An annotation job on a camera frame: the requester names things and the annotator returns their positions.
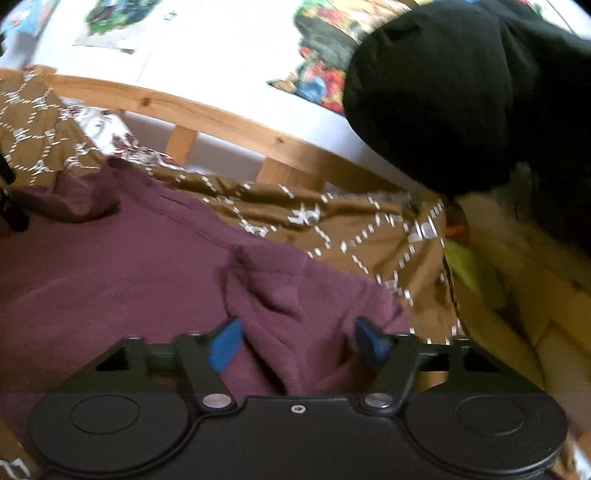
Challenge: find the maroon long sleeve shirt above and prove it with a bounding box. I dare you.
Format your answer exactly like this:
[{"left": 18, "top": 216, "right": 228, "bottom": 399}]
[{"left": 0, "top": 156, "right": 412, "bottom": 430}]

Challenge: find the brown PF patterned duvet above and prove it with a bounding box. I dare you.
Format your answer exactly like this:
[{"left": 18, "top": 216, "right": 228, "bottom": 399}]
[{"left": 0, "top": 68, "right": 468, "bottom": 480}]

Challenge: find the white floral pillow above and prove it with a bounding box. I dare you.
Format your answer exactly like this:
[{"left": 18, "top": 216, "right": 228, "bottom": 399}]
[{"left": 63, "top": 98, "right": 185, "bottom": 172}]

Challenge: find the yellow-green cloth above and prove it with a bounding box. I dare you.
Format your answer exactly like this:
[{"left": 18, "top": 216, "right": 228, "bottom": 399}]
[{"left": 445, "top": 240, "right": 508, "bottom": 310}]

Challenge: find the orange blue anime poster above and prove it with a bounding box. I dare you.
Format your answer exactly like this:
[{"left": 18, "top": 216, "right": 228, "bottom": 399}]
[{"left": 1, "top": 0, "right": 60, "bottom": 38}]

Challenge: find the anime girl green poster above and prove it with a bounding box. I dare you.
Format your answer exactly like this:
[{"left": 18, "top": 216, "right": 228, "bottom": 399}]
[{"left": 74, "top": 0, "right": 160, "bottom": 54}]

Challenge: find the black hanging jacket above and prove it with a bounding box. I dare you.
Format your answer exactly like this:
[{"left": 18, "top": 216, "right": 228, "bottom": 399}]
[{"left": 342, "top": 1, "right": 590, "bottom": 253}]

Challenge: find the colourful flower poster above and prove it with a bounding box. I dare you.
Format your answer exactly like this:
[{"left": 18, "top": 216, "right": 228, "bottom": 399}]
[{"left": 267, "top": 0, "right": 417, "bottom": 115}]

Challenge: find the wooden bed frame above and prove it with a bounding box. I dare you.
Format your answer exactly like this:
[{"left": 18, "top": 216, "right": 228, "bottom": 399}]
[{"left": 0, "top": 66, "right": 591, "bottom": 430}]

